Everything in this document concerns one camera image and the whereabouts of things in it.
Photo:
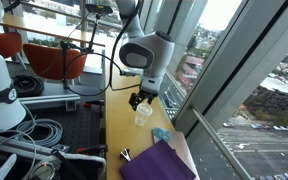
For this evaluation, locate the white paper sheet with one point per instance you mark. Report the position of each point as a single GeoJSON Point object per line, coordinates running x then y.
{"type": "Point", "coordinates": [162, 134]}

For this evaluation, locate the clear plastic cup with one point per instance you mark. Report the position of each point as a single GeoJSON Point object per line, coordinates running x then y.
{"type": "Point", "coordinates": [142, 116]}

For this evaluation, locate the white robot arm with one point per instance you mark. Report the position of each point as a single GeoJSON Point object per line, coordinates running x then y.
{"type": "Point", "coordinates": [150, 50]}

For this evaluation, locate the purple cloth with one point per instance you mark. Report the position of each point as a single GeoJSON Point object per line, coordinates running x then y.
{"type": "Point", "coordinates": [157, 165]}

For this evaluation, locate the black stereo camera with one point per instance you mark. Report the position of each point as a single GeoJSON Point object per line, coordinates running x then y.
{"type": "Point", "coordinates": [99, 8]}

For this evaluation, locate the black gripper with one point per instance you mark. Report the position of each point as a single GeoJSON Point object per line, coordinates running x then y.
{"type": "Point", "coordinates": [148, 95]}

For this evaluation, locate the metal binder clip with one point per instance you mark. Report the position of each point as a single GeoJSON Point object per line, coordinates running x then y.
{"type": "Point", "coordinates": [125, 155]}

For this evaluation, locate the orange chair with white legs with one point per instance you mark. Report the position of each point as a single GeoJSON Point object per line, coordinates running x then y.
{"type": "Point", "coordinates": [4, 43]}
{"type": "Point", "coordinates": [50, 61]}

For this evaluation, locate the aluminium extrusion rail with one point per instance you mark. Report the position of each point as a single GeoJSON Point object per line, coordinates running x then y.
{"type": "Point", "coordinates": [14, 145]}
{"type": "Point", "coordinates": [47, 99]}

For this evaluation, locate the black camera stand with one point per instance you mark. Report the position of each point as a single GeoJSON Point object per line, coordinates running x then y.
{"type": "Point", "coordinates": [65, 66]}

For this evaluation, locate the grey metal window handrail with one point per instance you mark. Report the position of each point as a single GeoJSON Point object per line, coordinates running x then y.
{"type": "Point", "coordinates": [217, 141]}

